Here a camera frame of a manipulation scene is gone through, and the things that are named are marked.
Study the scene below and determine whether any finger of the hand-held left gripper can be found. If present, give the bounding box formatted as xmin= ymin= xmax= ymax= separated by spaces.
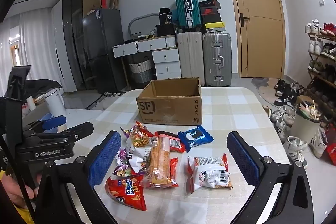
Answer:
xmin=26 ymin=121 xmax=94 ymax=142
xmin=22 ymin=115 xmax=67 ymax=133

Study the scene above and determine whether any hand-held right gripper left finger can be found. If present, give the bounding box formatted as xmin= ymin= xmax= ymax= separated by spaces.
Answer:
xmin=34 ymin=130 xmax=122 ymax=224

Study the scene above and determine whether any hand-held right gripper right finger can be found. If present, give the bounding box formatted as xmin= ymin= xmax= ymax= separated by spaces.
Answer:
xmin=227 ymin=131 xmax=309 ymax=224

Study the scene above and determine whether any purple snack bag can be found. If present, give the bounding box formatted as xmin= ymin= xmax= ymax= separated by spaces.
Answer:
xmin=113 ymin=148 xmax=145 ymax=178

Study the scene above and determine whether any red white snack packet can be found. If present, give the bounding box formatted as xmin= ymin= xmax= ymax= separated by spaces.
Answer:
xmin=186 ymin=154 xmax=234 ymax=194

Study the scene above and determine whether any orange noodle snack bag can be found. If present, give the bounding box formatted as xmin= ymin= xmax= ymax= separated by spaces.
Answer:
xmin=125 ymin=121 xmax=155 ymax=173

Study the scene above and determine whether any clear red bread packet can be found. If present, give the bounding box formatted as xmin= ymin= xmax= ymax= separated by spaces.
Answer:
xmin=142 ymin=134 xmax=179 ymax=188

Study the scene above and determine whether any person's left hand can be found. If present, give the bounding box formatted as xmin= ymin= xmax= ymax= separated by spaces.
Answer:
xmin=0 ymin=174 xmax=41 ymax=210

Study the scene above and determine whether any blue bowl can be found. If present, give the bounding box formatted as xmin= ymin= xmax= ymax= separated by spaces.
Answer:
xmin=39 ymin=112 xmax=57 ymax=133

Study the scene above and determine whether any white electric kettle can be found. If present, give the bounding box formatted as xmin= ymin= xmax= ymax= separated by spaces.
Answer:
xmin=44 ymin=88 xmax=67 ymax=116

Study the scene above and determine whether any small purple yellow snack packet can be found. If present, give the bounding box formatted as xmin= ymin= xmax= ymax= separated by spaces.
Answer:
xmin=120 ymin=127 xmax=133 ymax=140

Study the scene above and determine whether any dark cloth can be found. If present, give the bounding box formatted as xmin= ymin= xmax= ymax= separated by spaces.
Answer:
xmin=22 ymin=78 xmax=63 ymax=98

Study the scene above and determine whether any red chip bag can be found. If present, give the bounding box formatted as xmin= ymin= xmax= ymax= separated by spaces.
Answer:
xmin=104 ymin=175 xmax=147 ymax=211

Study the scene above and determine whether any checkered tablecloth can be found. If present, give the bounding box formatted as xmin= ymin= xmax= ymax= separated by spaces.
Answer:
xmin=66 ymin=86 xmax=289 ymax=224

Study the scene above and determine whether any black white patterned rug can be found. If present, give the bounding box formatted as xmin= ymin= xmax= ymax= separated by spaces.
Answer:
xmin=87 ymin=91 xmax=126 ymax=110

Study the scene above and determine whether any blue cookie packet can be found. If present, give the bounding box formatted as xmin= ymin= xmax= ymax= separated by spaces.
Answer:
xmin=178 ymin=126 xmax=214 ymax=153

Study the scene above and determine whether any white trash bin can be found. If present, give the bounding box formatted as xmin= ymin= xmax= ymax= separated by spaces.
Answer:
xmin=291 ymin=101 xmax=323 ymax=146

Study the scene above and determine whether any white wardrobe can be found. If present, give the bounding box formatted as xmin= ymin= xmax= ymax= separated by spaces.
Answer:
xmin=51 ymin=0 xmax=78 ymax=93

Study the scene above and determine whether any scattered sneakers pile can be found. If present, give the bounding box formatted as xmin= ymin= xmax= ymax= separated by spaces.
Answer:
xmin=262 ymin=79 xmax=328 ymax=169

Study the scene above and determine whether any grey irregular doormat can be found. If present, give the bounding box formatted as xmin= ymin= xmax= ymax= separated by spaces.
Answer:
xmin=251 ymin=77 xmax=271 ymax=89

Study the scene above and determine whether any small brown cardboard box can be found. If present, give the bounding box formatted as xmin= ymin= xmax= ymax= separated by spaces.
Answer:
xmin=295 ymin=95 xmax=314 ymax=105

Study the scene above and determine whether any white curtain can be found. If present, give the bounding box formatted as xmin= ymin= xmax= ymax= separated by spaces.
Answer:
xmin=0 ymin=10 xmax=62 ymax=83

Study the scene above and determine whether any red plastic bag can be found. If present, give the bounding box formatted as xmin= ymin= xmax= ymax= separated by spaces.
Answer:
xmin=324 ymin=126 xmax=336 ymax=165

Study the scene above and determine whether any woven laundry basket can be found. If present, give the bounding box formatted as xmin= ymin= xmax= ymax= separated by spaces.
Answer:
xmin=128 ymin=56 xmax=154 ymax=85

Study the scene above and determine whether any grey refrigerator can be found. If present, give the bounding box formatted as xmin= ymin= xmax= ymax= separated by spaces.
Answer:
xmin=82 ymin=8 xmax=125 ymax=93

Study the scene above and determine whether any silver suitcase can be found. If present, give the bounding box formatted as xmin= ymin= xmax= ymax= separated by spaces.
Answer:
xmin=202 ymin=32 xmax=232 ymax=87

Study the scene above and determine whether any wooden shoe rack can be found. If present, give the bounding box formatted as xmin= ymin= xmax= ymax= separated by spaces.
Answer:
xmin=306 ymin=30 xmax=336 ymax=130

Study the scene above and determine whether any white suitcase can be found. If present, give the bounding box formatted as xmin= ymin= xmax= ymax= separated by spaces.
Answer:
xmin=176 ymin=30 xmax=206 ymax=87

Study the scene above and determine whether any tan wooden door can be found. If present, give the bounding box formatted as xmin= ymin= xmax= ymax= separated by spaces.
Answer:
xmin=223 ymin=0 xmax=286 ymax=80

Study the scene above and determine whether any white drawer desk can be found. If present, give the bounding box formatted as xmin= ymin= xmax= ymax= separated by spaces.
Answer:
xmin=112 ymin=35 xmax=182 ymax=90

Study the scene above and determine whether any tall glass door cabinet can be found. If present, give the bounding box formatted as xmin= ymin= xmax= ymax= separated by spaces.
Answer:
xmin=63 ymin=0 xmax=101 ymax=90

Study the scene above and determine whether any yellow black shoe box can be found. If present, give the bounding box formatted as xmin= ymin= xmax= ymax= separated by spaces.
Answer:
xmin=203 ymin=22 xmax=226 ymax=33

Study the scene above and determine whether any black storage crate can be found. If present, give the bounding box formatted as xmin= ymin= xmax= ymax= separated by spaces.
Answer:
xmin=155 ymin=25 xmax=176 ymax=37

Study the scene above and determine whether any black paper bag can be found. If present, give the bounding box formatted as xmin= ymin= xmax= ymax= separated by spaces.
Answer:
xmin=159 ymin=7 xmax=176 ymax=26

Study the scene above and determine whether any rack shoes group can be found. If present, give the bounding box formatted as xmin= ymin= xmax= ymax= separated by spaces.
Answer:
xmin=304 ymin=19 xmax=336 ymax=114

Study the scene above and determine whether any red shoe box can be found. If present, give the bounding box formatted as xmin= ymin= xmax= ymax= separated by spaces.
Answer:
xmin=201 ymin=7 xmax=221 ymax=16

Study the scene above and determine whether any teal suitcase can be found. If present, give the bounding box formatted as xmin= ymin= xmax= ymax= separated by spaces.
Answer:
xmin=174 ymin=0 xmax=202 ymax=29

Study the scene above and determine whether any curved grey frame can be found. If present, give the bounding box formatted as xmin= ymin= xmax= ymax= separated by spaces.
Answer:
xmin=128 ymin=13 xmax=160 ymax=38

